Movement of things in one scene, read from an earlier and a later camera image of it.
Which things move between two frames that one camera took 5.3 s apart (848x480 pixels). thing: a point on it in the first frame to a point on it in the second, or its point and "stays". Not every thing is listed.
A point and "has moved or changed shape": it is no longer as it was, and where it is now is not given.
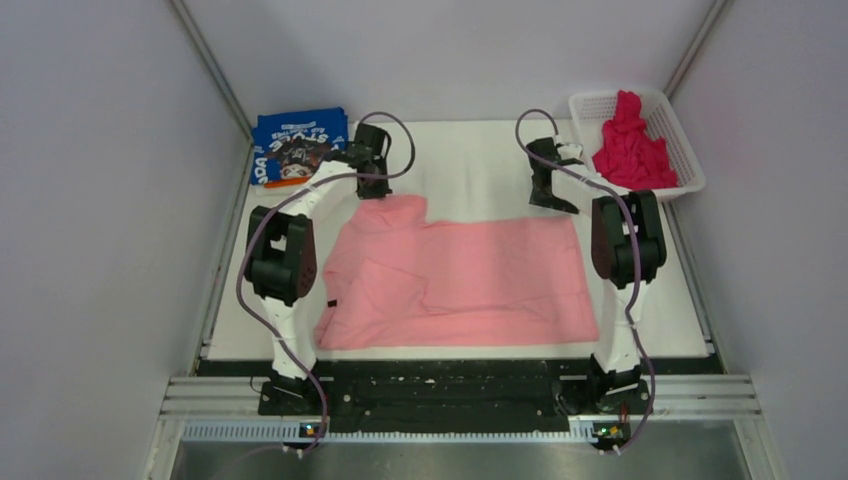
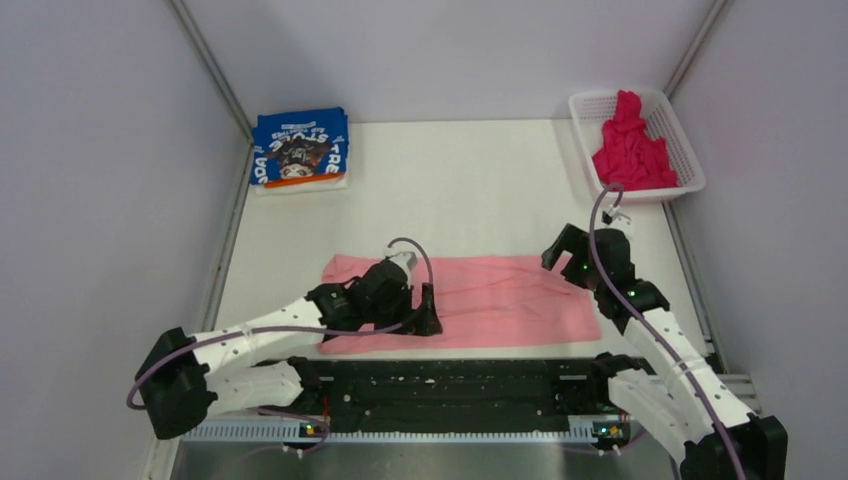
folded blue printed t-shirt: x=290 y=145 stays
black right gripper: x=560 y=204 to x=574 y=240
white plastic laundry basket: x=591 y=112 stays
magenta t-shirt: x=628 y=155 stays
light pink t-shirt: x=395 y=277 has moved or changed shape
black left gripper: x=379 y=191 to x=410 y=314
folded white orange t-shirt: x=280 y=186 stays
